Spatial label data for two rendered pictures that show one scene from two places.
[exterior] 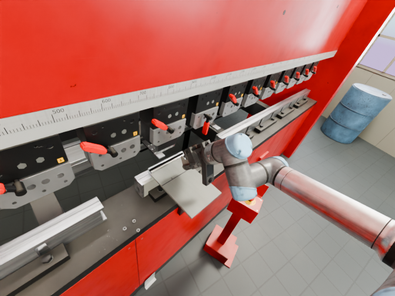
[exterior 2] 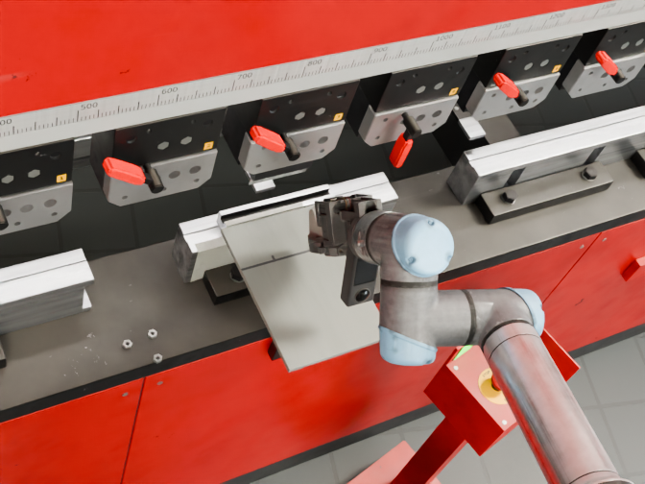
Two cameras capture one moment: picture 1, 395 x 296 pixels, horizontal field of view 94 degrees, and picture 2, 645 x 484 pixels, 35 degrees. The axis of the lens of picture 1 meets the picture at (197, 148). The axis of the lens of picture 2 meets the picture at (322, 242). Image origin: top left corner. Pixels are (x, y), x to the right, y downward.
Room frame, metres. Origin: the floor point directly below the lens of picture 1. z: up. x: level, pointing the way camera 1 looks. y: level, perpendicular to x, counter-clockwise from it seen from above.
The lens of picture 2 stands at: (-0.38, -0.11, 2.31)
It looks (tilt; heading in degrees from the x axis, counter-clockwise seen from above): 53 degrees down; 8
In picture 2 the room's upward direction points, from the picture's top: 24 degrees clockwise
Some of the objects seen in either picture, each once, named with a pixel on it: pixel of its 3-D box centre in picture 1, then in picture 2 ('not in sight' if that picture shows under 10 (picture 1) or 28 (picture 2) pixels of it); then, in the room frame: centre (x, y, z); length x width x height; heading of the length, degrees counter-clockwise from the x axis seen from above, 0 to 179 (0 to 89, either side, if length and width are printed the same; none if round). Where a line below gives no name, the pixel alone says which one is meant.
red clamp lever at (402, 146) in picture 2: (205, 124); (402, 140); (0.68, -0.01, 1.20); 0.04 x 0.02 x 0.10; 54
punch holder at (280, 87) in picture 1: (279, 78); not in sight; (1.38, -0.44, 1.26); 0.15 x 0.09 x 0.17; 144
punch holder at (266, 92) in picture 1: (265, 83); not in sight; (1.22, -0.33, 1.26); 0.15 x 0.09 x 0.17; 144
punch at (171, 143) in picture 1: (166, 141); (283, 158); (0.59, 0.13, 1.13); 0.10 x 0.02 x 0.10; 144
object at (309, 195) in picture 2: (167, 162); (276, 209); (0.61, 0.12, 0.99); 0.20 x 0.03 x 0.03; 144
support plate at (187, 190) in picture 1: (185, 184); (304, 282); (0.51, 0.01, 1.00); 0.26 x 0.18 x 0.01; 54
